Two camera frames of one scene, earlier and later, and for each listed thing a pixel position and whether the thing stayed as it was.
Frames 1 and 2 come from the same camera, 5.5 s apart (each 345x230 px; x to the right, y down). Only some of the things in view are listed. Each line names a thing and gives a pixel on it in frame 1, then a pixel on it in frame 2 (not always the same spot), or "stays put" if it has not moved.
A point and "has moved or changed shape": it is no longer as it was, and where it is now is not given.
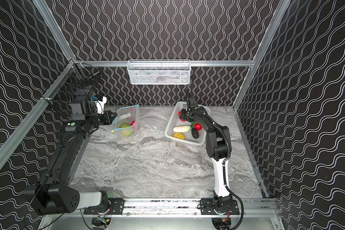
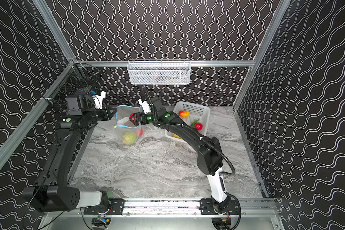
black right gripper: x=186 y=114 → x=136 y=118
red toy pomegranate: x=179 y=113 → x=131 y=115
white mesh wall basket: x=159 y=72 stays put
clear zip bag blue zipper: x=126 y=121 has moved or changed shape
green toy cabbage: x=128 y=132 → x=129 y=138
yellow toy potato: x=179 y=135 stays put
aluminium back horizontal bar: x=182 y=63 stays put
